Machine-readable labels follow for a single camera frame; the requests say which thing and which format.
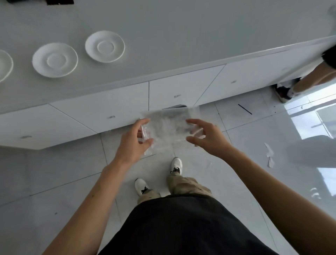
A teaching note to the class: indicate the white paper scrap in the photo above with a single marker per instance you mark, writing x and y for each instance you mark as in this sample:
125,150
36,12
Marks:
271,163
268,150

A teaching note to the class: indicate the white cabinet door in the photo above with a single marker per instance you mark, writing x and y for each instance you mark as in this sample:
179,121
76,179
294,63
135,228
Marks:
257,68
105,105
39,128
178,86

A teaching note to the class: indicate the white saucer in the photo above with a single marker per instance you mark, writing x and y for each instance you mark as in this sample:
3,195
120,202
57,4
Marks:
4,64
55,60
105,46

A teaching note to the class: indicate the person's left forearm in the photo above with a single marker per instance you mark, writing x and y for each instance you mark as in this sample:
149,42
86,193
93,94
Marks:
89,210

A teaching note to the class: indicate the person's right forearm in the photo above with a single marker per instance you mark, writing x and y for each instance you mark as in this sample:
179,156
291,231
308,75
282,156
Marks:
283,210

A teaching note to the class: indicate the person's left thumb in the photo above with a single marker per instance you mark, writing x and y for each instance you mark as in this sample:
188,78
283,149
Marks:
147,145

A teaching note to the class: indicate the person's white left shoe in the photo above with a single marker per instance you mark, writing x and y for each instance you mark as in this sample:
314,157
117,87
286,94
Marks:
141,185

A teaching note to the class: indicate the black object on counter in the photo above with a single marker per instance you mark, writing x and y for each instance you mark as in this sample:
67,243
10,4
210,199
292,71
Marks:
59,1

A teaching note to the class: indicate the person's right hand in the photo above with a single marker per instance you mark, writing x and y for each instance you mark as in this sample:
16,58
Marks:
214,140

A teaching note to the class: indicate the person's white right shoe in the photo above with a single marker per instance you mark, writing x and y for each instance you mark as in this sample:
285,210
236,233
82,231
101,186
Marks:
176,164

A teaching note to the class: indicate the clear plastic bag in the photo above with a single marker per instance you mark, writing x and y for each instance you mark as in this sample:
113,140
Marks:
168,126

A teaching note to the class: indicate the person's right thumb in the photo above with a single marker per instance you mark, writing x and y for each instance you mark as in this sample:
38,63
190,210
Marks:
193,141

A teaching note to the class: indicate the person's white shoe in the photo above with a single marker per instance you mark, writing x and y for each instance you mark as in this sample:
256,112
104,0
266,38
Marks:
176,164
141,185

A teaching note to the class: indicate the person's khaki trousers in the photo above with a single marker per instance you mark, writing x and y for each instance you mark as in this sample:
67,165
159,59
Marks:
183,185

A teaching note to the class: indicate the person's black shirt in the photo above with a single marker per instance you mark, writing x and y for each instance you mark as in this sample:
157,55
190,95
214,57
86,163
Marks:
183,228

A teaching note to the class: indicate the thin black stick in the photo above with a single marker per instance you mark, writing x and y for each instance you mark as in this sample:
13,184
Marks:
245,109

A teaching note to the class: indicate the person's left hand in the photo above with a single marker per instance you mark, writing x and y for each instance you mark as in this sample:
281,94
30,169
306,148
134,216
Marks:
129,147

